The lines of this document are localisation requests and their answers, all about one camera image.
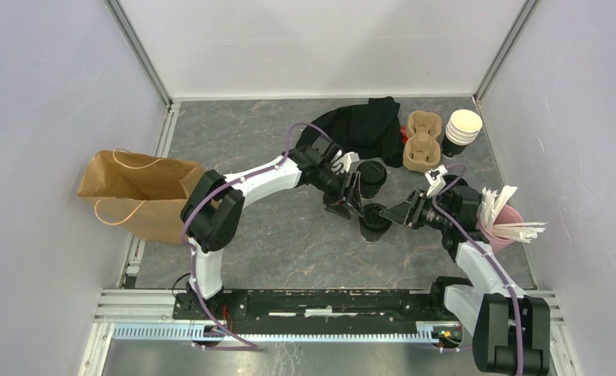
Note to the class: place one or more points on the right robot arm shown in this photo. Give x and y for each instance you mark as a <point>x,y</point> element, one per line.
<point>510,330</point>

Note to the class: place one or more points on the brown cardboard cup carrier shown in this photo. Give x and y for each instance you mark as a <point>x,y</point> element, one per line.
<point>422,150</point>

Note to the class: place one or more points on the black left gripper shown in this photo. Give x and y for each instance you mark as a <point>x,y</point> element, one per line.
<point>338,197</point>

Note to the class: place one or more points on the black cup lid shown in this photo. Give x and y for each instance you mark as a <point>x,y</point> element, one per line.
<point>373,173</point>
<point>372,220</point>

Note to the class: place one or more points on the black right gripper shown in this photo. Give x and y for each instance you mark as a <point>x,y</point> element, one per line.
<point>397,212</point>

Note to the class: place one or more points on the stack of white paper cups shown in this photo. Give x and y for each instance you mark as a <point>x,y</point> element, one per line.
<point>461,130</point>

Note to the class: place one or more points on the red small object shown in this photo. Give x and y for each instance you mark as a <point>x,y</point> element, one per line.
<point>403,132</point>

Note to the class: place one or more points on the stack of black lids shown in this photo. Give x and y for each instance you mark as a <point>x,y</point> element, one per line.
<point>453,181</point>

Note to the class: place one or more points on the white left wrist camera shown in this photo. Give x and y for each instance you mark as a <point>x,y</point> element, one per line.
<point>343,162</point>

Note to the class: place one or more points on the pink straw holder cup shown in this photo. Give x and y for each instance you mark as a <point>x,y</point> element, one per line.
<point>500,237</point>

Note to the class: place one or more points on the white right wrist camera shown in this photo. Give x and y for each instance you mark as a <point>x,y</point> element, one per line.
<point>436,180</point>

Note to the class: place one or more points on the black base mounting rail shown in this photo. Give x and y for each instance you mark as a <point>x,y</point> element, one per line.
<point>319,311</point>

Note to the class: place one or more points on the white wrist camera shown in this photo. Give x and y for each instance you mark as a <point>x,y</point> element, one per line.
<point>436,180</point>
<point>343,162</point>

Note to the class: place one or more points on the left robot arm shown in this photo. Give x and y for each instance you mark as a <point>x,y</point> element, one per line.
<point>213,210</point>

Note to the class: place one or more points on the black paper coffee cup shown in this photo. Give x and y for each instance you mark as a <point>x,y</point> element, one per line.
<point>372,233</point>
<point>370,187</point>

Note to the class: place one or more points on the black cloth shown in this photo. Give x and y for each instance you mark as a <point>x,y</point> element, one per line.
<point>372,129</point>

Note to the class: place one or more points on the brown paper bag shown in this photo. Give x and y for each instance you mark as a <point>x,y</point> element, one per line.
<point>141,193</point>

